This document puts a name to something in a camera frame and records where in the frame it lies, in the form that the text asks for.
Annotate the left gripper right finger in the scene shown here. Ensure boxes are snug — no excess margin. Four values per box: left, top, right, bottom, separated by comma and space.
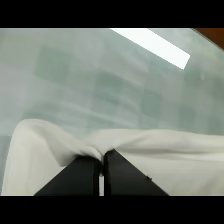
103, 148, 170, 197

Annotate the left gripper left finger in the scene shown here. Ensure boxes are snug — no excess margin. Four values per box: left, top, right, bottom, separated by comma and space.
34, 155, 102, 197

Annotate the white shirt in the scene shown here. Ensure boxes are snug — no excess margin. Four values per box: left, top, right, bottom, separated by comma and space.
0, 118, 224, 197

